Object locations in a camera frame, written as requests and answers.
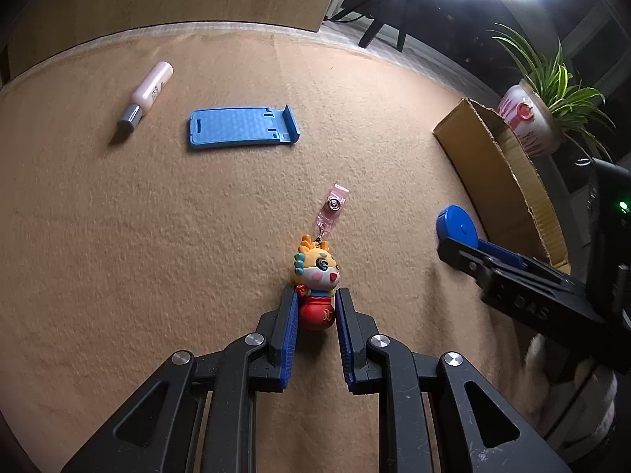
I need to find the blue phone stand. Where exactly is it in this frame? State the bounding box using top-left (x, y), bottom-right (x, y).
top-left (187, 103), bottom-right (301, 151)

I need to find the pink bottle with grey cap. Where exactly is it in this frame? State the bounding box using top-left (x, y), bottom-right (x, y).
top-left (117, 60), bottom-right (175, 134)

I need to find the spider plant in painted pot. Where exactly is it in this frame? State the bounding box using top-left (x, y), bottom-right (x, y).
top-left (488, 22), bottom-right (617, 161)

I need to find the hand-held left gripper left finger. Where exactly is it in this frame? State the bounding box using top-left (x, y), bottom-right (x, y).
top-left (62, 283), bottom-right (301, 473)

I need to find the blue round tape measure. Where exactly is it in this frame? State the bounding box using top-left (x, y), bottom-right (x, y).
top-left (436, 205), bottom-right (479, 252)

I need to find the dragon toy keychain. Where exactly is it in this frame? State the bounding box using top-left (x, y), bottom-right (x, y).
top-left (293, 183), bottom-right (346, 332)

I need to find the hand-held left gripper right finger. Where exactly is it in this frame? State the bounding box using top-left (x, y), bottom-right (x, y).
top-left (335, 287), bottom-right (573, 473)

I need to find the black tripod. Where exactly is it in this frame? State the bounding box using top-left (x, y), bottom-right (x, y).
top-left (328, 0), bottom-right (425, 52)

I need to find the cardboard box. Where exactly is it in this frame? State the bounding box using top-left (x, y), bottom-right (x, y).
top-left (433, 97), bottom-right (571, 274)

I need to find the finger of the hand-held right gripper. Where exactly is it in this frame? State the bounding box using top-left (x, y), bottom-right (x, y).
top-left (438, 236), bottom-right (569, 302)
top-left (477, 239), bottom-right (587, 287)

